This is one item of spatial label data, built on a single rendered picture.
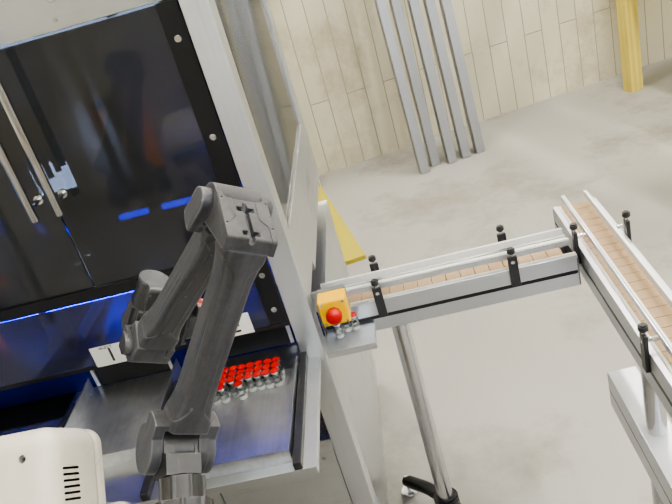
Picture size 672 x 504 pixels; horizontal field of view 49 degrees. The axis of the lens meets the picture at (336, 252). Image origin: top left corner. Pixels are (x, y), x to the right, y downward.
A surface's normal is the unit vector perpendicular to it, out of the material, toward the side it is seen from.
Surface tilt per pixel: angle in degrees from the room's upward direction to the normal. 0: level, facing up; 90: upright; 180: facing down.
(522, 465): 0
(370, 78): 90
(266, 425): 0
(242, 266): 98
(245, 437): 0
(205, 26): 90
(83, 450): 90
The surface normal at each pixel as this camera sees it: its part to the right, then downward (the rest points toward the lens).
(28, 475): -0.19, -0.23
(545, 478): -0.26, -0.86
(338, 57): 0.22, 0.40
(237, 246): 0.41, 0.44
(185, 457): 0.51, -0.44
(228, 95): 0.00, 0.46
